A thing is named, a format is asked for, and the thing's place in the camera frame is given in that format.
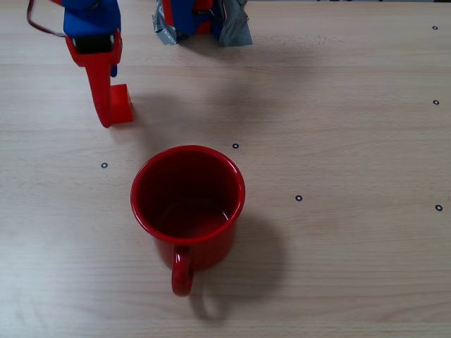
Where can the red enamel mug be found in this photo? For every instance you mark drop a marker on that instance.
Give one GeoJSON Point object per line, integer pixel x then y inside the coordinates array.
{"type": "Point", "coordinates": [186, 197]}

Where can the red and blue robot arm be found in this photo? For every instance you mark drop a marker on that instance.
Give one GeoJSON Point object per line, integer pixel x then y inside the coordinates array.
{"type": "Point", "coordinates": [183, 17]}

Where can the red cube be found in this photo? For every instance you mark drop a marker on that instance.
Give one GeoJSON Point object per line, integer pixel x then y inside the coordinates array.
{"type": "Point", "coordinates": [123, 105]}

